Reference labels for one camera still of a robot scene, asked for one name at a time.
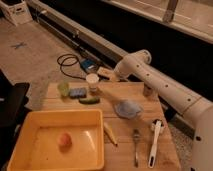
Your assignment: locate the black and tan eraser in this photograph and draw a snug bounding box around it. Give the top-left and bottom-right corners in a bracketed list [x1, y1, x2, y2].
[97, 67, 110, 79]

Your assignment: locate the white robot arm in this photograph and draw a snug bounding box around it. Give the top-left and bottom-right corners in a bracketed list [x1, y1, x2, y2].
[113, 50, 213, 171]

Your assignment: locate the white paper cup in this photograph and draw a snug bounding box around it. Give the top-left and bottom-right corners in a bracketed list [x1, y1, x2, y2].
[86, 73, 99, 93]

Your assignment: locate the green plastic cup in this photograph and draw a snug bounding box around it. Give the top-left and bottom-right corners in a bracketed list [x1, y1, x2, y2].
[57, 82, 69, 97]

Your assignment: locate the blue power box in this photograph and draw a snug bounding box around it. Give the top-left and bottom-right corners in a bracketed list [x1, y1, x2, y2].
[80, 59, 95, 73]

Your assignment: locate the blue cloth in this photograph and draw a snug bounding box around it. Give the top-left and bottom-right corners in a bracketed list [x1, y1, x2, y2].
[114, 100, 142, 119]

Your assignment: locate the green cucumber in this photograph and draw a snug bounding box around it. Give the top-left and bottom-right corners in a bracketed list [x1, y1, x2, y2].
[79, 97, 100, 104]

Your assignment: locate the orange peach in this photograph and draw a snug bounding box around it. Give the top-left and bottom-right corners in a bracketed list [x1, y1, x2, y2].
[58, 133, 72, 148]

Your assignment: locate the yellow plastic tub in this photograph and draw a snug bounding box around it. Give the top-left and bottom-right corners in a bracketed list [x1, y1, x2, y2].
[7, 110, 104, 171]

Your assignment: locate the black chair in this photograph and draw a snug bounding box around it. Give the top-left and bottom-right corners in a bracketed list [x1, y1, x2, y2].
[0, 69, 30, 169]

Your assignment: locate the white cardboard box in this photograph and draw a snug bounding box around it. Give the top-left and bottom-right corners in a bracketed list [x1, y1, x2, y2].
[0, 0, 32, 26]

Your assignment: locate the black cable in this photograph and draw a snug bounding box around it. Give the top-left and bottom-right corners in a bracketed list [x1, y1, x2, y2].
[56, 53, 87, 81]

